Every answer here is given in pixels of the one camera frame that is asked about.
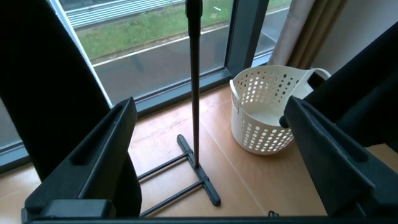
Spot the white laundry basket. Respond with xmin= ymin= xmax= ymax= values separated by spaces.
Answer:
xmin=229 ymin=65 xmax=332 ymax=156

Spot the black clothes rack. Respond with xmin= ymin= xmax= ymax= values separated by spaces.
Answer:
xmin=137 ymin=0 xmax=222 ymax=218

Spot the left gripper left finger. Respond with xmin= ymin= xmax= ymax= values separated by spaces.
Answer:
xmin=21 ymin=96 xmax=138 ymax=218

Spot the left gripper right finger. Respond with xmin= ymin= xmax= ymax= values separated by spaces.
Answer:
xmin=283 ymin=95 xmax=398 ymax=217

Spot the beige curtain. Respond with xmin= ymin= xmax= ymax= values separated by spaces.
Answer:
xmin=267 ymin=0 xmax=348 ymax=70

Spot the window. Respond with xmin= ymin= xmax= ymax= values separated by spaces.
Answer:
xmin=0 ymin=0 xmax=293 ymax=175

